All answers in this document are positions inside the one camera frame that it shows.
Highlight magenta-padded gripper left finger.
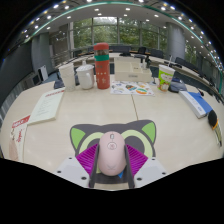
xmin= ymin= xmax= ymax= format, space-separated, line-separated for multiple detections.
xmin=54 ymin=143 xmax=101 ymax=189

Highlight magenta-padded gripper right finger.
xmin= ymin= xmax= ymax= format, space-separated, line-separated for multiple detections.
xmin=124 ymin=143 xmax=168 ymax=189

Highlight pink computer mouse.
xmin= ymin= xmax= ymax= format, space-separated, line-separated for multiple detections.
xmin=97 ymin=131 xmax=128 ymax=177

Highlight grey green cat-face mouse pad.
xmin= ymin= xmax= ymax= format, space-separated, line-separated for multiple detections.
xmin=69 ymin=119 xmax=158 ymax=185

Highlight red and white leaflet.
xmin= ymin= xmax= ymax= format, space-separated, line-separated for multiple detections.
xmin=8 ymin=114 xmax=32 ymax=163

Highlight white paper booklet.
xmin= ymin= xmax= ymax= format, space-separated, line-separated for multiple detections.
xmin=27 ymin=87 xmax=66 ymax=126

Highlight blue and white book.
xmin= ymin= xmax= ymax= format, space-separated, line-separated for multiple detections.
xmin=179 ymin=90 xmax=214 ymax=119

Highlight colourful sticker sheet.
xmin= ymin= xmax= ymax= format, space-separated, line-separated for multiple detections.
xmin=110 ymin=80 xmax=155 ymax=97

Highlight printed paper cup with straw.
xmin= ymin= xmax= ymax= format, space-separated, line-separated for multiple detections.
xmin=157 ymin=54 xmax=176 ymax=93

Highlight white lidded mug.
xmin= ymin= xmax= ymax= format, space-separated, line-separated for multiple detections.
xmin=75 ymin=64 xmax=96 ymax=90

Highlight white cardboard box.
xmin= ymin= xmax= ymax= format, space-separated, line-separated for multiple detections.
xmin=113 ymin=57 xmax=154 ymax=83

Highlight red thermos bottle, green band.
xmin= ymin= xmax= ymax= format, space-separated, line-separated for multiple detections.
xmin=93 ymin=42 xmax=111 ymax=90

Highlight curved conference desk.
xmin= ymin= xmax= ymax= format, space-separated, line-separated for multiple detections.
xmin=69 ymin=51 xmax=221 ymax=98

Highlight black office chairs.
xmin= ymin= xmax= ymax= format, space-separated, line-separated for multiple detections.
xmin=109 ymin=44 xmax=216 ymax=88

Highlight ceiling lights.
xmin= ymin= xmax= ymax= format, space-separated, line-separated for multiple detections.
xmin=21 ymin=0 xmax=223 ymax=64

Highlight black handheld microphone, orange ring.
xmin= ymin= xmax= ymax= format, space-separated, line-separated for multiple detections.
xmin=207 ymin=109 xmax=224 ymax=148

